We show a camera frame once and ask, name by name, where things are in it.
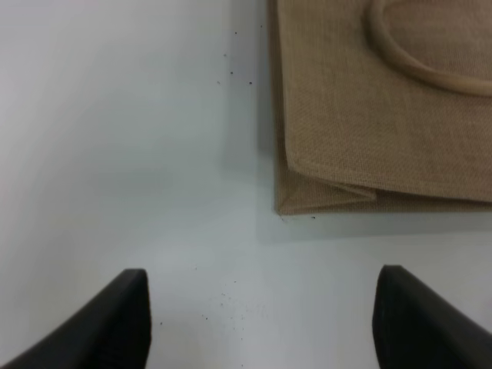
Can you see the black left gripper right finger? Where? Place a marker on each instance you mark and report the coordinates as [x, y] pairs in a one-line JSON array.
[[414, 327]]

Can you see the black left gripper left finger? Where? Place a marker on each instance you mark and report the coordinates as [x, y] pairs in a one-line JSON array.
[[113, 330]]

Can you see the brown linen bag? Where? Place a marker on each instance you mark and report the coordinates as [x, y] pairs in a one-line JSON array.
[[381, 105]]

